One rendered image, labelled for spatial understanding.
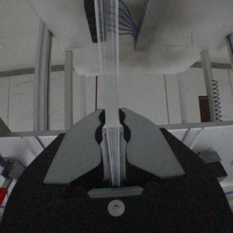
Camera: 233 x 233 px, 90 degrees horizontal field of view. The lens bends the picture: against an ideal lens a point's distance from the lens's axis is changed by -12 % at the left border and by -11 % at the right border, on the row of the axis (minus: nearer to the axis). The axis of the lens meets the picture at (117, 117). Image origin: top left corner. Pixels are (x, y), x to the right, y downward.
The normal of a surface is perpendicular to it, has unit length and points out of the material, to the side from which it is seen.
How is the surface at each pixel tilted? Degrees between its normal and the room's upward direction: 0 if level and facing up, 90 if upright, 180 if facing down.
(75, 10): 0
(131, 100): 90
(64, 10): 0
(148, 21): 0
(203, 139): 43
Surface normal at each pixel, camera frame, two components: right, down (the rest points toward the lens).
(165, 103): 0.03, -0.07
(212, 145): 0.06, 0.68
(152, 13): 0.05, 1.00
